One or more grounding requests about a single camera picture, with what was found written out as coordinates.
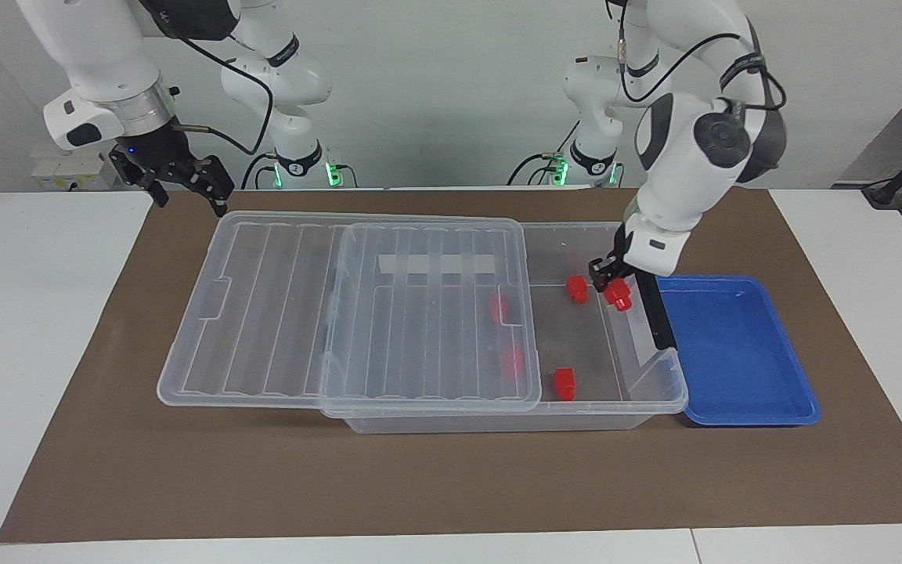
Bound clear ribbed box lid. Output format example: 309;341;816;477
156;210;543;417

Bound clear plastic storage box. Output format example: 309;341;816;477
318;221;689;435

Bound blue plastic tray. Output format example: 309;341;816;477
653;274;822;428

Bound brown table mat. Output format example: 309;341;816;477
0;188;902;544

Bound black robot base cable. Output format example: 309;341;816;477
241;151;278;190
507;117;581;187

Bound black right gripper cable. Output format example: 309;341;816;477
138;0;276;156

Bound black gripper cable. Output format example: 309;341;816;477
138;0;276;156
618;0;787;112

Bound black box latch handle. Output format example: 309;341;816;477
633;266;678;351

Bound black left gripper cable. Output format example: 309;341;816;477
618;0;787;112

